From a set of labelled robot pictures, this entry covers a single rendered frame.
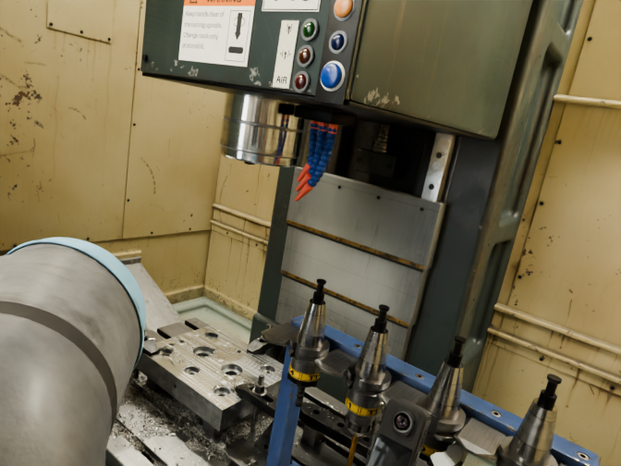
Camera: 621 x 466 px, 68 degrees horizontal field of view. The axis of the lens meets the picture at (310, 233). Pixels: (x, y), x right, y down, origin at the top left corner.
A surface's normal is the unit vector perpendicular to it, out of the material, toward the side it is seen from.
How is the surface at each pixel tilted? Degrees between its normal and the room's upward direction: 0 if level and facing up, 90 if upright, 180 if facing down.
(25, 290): 6
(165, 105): 90
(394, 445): 64
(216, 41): 90
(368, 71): 90
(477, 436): 0
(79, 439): 59
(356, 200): 90
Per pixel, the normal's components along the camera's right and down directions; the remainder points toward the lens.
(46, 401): 0.76, -0.55
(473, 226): -0.60, 0.09
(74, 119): 0.78, 0.27
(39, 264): 0.12, -0.96
